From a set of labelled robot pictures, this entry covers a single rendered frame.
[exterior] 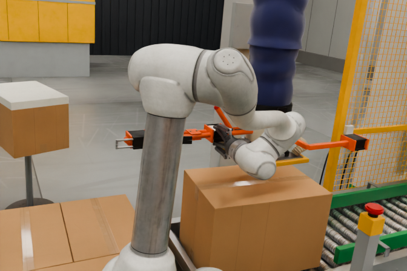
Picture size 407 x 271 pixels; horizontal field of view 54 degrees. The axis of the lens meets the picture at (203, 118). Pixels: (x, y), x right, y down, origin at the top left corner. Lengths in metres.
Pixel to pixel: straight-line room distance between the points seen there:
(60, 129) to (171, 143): 2.16
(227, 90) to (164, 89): 0.15
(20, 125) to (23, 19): 5.86
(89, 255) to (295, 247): 0.98
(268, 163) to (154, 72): 0.60
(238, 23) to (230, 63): 1.84
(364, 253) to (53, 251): 1.41
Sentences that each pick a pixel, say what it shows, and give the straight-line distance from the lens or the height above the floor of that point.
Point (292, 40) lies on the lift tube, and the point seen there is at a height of 1.63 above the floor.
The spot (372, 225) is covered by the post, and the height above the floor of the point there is 0.98.
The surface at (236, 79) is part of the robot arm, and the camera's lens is 0.90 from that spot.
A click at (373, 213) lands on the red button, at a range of 1.72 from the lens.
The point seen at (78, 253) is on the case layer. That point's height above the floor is 0.54.
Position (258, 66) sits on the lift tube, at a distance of 1.72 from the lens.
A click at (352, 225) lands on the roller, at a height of 0.54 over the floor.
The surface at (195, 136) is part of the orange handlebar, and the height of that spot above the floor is 1.22.
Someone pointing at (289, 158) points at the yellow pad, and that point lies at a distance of 1.85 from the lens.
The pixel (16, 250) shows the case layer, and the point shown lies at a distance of 2.21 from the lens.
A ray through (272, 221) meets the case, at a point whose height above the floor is 0.85.
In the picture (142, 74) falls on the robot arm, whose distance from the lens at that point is 0.99.
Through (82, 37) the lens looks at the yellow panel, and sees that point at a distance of 8.89.
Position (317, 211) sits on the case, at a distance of 1.98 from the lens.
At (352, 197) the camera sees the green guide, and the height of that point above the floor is 0.61.
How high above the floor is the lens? 1.76
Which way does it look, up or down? 16 degrees down
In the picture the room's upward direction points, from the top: 5 degrees clockwise
